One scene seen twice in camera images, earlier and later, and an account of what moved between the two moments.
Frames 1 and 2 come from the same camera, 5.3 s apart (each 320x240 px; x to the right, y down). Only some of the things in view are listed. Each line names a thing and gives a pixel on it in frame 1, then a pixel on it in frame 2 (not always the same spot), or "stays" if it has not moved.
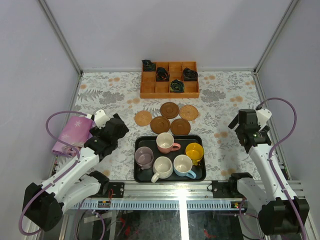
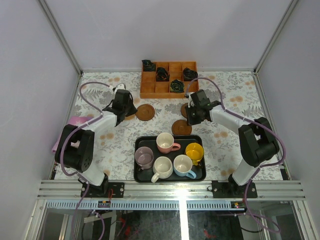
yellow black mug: [195, 151] stays
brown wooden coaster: [169, 110] -> [145, 112]
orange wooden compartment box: [150, 88] stays
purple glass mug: [144, 157] stays
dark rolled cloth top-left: [148, 65] stays
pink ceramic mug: [165, 141] stays
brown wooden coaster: [180, 127] stays
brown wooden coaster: [160, 125] -> [183, 110]
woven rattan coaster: [143, 118] -> [132, 117]
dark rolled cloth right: [189, 75] stays
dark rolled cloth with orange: [162, 74] stays
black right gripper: [234, 122] -> [191, 121]
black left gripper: [120, 124] -> [127, 110]
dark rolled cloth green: [177, 86] stays
